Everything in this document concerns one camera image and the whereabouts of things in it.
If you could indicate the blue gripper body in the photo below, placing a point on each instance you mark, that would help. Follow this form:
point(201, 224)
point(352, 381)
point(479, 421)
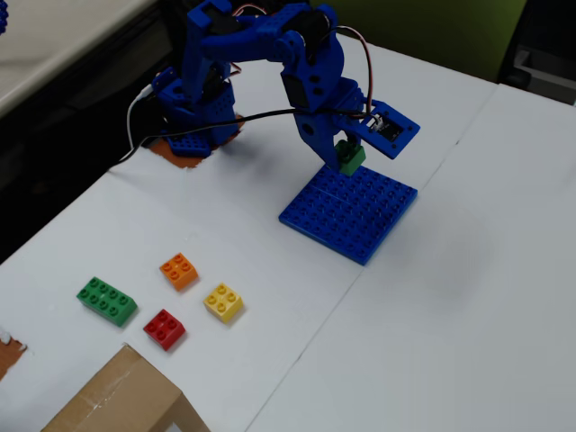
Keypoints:
point(317, 131)

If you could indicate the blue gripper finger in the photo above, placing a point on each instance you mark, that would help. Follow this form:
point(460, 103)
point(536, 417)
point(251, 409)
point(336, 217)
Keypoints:
point(317, 132)
point(351, 135)

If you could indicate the green 2x2 block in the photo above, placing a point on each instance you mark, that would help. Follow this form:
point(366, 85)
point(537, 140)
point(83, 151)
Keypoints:
point(353, 162)

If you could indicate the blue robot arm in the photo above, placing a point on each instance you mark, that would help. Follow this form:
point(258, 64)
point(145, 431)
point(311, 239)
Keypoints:
point(207, 112)

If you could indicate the yellow 2x2 block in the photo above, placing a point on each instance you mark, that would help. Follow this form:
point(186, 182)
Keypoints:
point(223, 302)

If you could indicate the orange 2x2 block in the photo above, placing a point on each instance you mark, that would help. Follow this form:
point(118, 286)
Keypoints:
point(179, 271)

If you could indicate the red 2x2 block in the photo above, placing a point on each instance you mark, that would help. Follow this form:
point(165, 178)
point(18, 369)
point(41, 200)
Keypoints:
point(164, 329)

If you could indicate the green 2x4 block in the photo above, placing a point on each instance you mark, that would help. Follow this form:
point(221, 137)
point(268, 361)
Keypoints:
point(105, 299)

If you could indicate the blue 8x8 studded baseplate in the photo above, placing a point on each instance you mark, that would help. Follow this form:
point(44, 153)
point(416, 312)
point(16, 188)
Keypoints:
point(351, 220)

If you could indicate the green partition panel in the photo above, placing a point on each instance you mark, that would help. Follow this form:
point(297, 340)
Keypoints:
point(427, 27)

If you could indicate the black grey furniture piece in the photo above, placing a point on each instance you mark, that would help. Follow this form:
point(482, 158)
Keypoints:
point(549, 27)

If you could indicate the white desk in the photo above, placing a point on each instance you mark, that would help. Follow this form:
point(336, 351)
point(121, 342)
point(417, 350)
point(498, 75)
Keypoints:
point(54, 36)

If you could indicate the blue studded object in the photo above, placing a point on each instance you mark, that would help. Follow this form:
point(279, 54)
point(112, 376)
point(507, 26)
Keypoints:
point(3, 20)

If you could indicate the brown cardboard box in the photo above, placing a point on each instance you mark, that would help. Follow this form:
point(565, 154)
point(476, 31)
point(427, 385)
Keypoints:
point(121, 396)

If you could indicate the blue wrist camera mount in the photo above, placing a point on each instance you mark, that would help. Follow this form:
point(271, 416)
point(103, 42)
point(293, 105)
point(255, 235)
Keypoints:
point(396, 130)

